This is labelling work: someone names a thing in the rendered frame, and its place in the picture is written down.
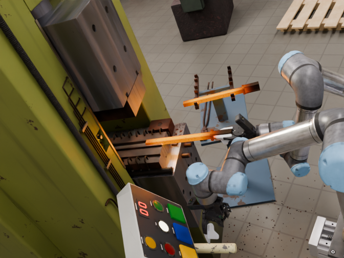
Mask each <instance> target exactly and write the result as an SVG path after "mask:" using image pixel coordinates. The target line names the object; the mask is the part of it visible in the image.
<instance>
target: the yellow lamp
mask: <svg viewBox="0 0 344 258"><path fill-rule="evenodd" d="M145 241H146V243H147V245H148V246H149V247H150V248H155V247H156V243H155V241H154V240H153V239H152V238H150V237H146V238H145Z"/></svg>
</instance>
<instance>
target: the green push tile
mask: <svg viewBox="0 0 344 258"><path fill-rule="evenodd" d="M167 207H168V210H169V213H170V217H171V219H174V220H176V221H179V222H181V223H184V224H185V223H186V221H185V218H184V215H183V212H182V209H181V208H178V207H176V206H173V205H171V204H169V203H168V204H167Z"/></svg>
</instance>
